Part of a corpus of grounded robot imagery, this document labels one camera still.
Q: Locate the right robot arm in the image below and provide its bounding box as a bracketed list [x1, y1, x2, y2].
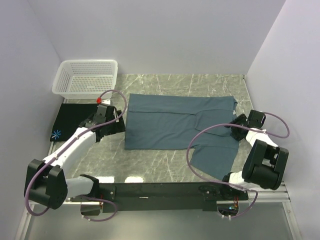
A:
[219, 110, 289, 200]

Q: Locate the aluminium rail frame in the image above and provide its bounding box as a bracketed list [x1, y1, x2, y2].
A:
[16, 74, 294, 240]

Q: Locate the blue-grey t-shirt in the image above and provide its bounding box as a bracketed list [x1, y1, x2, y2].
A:
[124, 93, 239, 180]

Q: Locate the white plastic basket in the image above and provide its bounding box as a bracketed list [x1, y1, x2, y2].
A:
[51, 59, 118, 100]

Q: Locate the folded black t-shirt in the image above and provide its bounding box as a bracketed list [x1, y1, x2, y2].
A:
[49, 103, 98, 142]

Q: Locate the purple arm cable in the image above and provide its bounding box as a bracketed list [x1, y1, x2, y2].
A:
[186, 111, 291, 221]
[24, 89, 128, 223]

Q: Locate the black base beam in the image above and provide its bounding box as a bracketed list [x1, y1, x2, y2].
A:
[69, 181, 251, 217]

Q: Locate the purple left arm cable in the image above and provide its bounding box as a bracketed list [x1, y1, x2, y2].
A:
[24, 89, 128, 223]

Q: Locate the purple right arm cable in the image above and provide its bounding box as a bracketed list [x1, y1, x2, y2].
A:
[186, 111, 291, 221]

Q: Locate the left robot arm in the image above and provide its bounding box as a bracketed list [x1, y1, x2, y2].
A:
[24, 103, 126, 210]

